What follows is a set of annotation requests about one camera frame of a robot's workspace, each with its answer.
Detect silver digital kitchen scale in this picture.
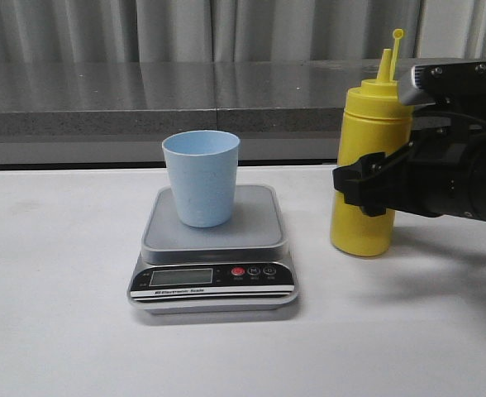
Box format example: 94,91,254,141
127,184,299,323

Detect grey pleated curtain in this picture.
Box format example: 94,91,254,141
0,1,486,63

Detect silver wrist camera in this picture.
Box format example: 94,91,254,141
398,61,486,122

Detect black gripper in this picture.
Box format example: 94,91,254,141
332,108,486,219

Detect grey stone countertop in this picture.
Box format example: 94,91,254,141
0,60,378,139

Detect yellow squeeze bottle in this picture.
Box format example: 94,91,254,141
331,28,412,257

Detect light blue plastic cup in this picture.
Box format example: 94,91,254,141
162,130,241,227

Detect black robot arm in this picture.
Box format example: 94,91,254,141
333,97,486,222

